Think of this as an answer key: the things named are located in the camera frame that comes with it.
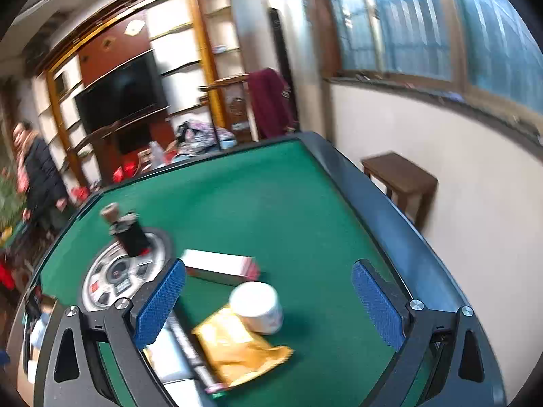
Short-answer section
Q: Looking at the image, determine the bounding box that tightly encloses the cardboard box tray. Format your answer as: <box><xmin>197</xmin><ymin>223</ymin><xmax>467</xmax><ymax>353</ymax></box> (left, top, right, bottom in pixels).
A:
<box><xmin>5</xmin><ymin>302</ymin><xmax>40</xmax><ymax>406</ymax></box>

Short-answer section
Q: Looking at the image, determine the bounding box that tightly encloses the white charger box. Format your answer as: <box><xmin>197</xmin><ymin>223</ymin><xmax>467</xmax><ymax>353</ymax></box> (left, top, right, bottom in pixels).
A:
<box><xmin>144</xmin><ymin>321</ymin><xmax>205</xmax><ymax>406</ymax></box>

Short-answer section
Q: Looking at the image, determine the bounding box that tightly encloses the round mahjong table console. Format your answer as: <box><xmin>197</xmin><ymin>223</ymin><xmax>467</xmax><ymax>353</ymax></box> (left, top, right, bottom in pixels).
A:
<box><xmin>79</xmin><ymin>227</ymin><xmax>174</xmax><ymax>312</ymax></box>

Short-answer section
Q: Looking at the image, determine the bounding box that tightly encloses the black marker pink cap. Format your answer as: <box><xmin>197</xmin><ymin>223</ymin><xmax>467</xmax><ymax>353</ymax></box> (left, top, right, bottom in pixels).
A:
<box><xmin>167</xmin><ymin>311</ymin><xmax>225</xmax><ymax>397</ymax></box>

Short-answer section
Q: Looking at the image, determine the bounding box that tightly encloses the black jar red label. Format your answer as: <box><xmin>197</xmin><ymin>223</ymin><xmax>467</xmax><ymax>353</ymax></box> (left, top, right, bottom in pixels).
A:
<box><xmin>100</xmin><ymin>202</ymin><xmax>151</xmax><ymax>257</ymax></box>

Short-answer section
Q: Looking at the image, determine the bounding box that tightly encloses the yellow snack packet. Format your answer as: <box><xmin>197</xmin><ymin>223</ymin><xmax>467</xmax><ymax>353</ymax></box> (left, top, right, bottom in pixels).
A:
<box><xmin>192</xmin><ymin>305</ymin><xmax>294</xmax><ymax>390</ymax></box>

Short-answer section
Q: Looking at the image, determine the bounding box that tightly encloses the white pink flat box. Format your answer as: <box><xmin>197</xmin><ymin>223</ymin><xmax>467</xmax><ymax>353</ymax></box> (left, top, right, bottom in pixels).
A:
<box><xmin>181</xmin><ymin>249</ymin><xmax>260</xmax><ymax>286</ymax></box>

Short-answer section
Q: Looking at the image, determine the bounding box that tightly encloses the white round jar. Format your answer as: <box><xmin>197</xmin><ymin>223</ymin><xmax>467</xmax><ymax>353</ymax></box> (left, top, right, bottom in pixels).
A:
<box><xmin>228</xmin><ymin>281</ymin><xmax>283</xmax><ymax>335</ymax></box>

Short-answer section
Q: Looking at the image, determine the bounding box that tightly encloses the woman in black coat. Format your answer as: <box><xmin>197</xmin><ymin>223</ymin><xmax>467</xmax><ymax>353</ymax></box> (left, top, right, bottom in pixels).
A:
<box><xmin>13</xmin><ymin>121</ymin><xmax>75</xmax><ymax>237</ymax></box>

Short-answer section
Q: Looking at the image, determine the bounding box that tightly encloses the brown wooden stool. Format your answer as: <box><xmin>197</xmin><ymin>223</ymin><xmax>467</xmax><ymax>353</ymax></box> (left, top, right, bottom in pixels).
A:
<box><xmin>361</xmin><ymin>152</ymin><xmax>439</xmax><ymax>232</ymax></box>

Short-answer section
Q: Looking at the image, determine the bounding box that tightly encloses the dark wooden chair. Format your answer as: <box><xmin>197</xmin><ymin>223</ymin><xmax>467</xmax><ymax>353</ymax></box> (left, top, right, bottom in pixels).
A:
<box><xmin>68</xmin><ymin>121</ymin><xmax>123</xmax><ymax>187</ymax></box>

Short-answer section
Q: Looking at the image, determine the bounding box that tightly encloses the pile of clothes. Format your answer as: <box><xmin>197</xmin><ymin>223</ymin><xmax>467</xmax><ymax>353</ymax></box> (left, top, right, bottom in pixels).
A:
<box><xmin>176</xmin><ymin>119</ymin><xmax>238</xmax><ymax>160</ymax></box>

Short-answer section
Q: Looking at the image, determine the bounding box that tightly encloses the black television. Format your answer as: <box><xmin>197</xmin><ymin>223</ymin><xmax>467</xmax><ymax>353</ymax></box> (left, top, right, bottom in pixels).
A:
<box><xmin>75</xmin><ymin>51</ymin><xmax>168</xmax><ymax>134</ymax></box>

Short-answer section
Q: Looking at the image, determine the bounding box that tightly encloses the wooden armchair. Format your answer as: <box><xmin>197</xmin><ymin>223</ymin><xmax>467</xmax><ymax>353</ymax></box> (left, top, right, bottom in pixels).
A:
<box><xmin>199</xmin><ymin>73</ymin><xmax>259</xmax><ymax>144</ymax></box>

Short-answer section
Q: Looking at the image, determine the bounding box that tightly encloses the maroon cloth on chair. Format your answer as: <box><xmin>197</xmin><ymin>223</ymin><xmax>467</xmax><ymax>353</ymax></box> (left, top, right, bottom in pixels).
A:
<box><xmin>247</xmin><ymin>68</ymin><xmax>296</xmax><ymax>139</ymax></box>

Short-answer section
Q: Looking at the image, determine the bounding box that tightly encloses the white standing air conditioner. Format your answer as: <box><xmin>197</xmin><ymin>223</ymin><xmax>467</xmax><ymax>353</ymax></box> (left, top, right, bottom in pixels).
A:
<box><xmin>266</xmin><ymin>0</ymin><xmax>326</xmax><ymax>136</ymax></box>

